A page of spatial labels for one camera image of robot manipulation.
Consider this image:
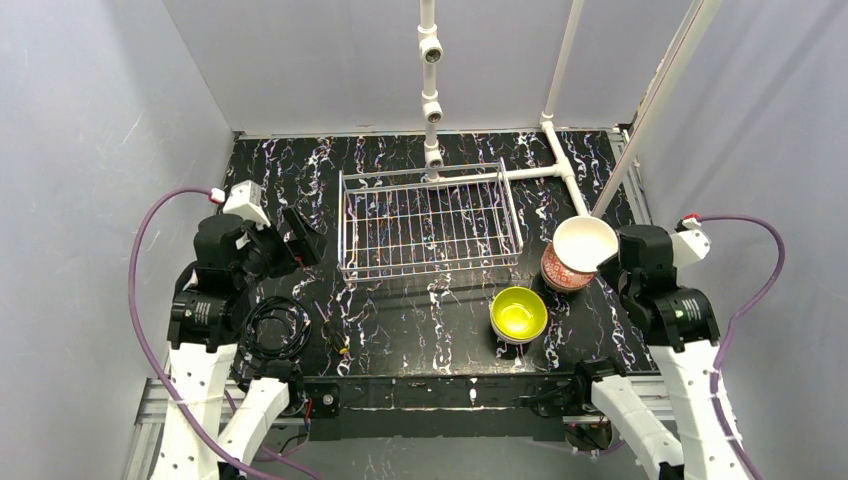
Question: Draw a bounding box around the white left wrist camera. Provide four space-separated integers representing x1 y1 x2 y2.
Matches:
222 180 271 227

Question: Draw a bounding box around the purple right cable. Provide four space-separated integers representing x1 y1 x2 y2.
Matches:
695 213 787 480

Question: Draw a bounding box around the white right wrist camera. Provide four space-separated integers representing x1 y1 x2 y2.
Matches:
670 217 711 269

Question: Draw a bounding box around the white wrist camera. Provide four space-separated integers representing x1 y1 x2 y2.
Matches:
222 180 271 227
670 217 711 269

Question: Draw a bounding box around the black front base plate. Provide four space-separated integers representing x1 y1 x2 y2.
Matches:
300 373 617 450

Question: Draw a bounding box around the coiled black cable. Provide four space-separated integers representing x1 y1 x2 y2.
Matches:
241 295 313 363

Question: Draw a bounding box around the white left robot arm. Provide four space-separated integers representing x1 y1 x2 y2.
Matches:
151 208 326 479

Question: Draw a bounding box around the white PVC pipe frame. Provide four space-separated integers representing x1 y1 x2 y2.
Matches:
431 0 589 217

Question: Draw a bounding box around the black yellow screwdriver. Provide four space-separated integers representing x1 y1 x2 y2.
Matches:
313 301 349 356

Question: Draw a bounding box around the white diagonal PVC pole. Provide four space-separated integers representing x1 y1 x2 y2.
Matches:
591 0 723 217

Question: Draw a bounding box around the white PVC camera post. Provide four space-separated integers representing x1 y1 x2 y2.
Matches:
417 0 444 182

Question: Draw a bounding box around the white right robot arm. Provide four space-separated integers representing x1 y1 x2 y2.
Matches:
570 225 754 479

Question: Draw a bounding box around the yellow-green bowl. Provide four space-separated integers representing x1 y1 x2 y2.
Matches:
490 286 549 321

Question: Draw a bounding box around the aluminium extrusion frame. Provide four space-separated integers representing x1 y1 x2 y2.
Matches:
122 379 305 479

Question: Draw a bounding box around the beige floral bowl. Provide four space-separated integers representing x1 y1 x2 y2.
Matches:
552 216 619 273

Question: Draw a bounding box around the white wire dish rack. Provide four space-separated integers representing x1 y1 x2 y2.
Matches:
337 161 524 283

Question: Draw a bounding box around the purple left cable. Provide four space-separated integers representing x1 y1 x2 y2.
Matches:
127 186 319 480

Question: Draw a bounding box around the white bowl under green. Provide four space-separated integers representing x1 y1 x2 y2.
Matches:
490 317 548 345

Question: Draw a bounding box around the red patterned bowl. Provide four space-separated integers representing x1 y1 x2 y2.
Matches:
540 243 595 293

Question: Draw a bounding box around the purple cable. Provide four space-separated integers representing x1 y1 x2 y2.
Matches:
695 213 787 480
127 186 319 480

